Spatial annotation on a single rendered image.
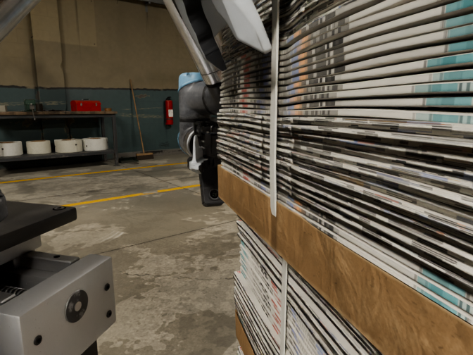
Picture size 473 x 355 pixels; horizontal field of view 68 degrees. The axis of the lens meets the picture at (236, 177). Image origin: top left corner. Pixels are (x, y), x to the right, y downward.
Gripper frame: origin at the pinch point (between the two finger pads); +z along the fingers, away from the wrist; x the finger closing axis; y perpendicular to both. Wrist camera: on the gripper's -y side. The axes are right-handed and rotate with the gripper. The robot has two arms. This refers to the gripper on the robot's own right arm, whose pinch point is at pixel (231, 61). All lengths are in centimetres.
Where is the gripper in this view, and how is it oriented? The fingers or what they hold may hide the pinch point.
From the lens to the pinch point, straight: 29.9
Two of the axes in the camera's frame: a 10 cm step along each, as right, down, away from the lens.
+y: 8.4, -5.3, 1.4
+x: -2.8, -1.9, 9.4
